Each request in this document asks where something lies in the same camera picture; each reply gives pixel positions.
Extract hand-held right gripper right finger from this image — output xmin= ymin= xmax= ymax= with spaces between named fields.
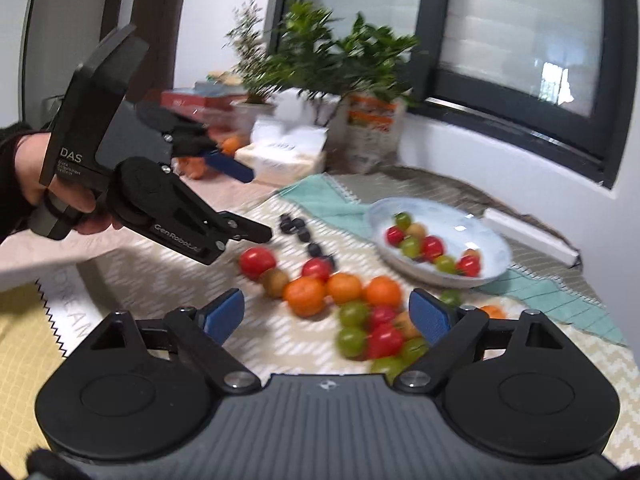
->
xmin=392 ymin=287 xmax=581 ymax=395

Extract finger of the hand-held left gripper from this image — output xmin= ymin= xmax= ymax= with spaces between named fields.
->
xmin=147 ymin=175 xmax=274 ymax=267
xmin=135 ymin=101 xmax=257 ymax=184

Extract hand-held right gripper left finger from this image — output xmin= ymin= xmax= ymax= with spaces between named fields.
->
xmin=75 ymin=287 xmax=262 ymax=395

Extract pile of green tomatoes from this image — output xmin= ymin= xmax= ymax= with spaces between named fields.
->
xmin=336 ymin=211 xmax=458 ymax=383

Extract blue patterned white plate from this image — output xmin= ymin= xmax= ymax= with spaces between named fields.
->
xmin=363 ymin=197 xmax=512 ymax=289

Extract person's left forearm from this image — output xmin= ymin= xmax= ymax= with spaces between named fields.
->
xmin=0 ymin=121 xmax=38 ymax=248

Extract person's left hand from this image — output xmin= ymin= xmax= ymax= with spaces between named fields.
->
xmin=19 ymin=131 xmax=121 ymax=237

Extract clear box of kumquats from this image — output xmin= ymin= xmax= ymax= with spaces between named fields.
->
xmin=172 ymin=132 xmax=241 ymax=181

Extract sealed soft tissue pack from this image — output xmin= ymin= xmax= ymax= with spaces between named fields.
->
xmin=234 ymin=142 xmax=328 ymax=187

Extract thin-stemmed potted plant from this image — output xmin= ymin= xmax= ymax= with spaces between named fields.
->
xmin=225 ymin=0 xmax=281 ymax=136

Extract scattered dark blueberries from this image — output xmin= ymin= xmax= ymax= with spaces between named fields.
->
xmin=278 ymin=213 xmax=337 ymax=268

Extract red box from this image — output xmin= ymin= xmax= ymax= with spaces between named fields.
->
xmin=160 ymin=89 xmax=236 ymax=111

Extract stack of books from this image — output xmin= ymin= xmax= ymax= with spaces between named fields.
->
xmin=192 ymin=72 xmax=248 ymax=97

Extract white power strip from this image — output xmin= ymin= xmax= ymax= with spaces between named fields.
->
xmin=484 ymin=208 xmax=581 ymax=267

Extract leafy potted plant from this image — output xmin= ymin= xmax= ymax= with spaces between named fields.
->
xmin=260 ymin=0 xmax=423 ymax=131

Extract dark wooden door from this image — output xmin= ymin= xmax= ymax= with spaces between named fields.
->
xmin=100 ymin=0 xmax=193 ymax=111

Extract printed white food bag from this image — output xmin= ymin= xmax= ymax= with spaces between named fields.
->
xmin=345 ymin=92 xmax=408 ymax=173

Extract dark framed window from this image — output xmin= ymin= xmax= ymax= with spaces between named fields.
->
xmin=267 ymin=0 xmax=633 ymax=191

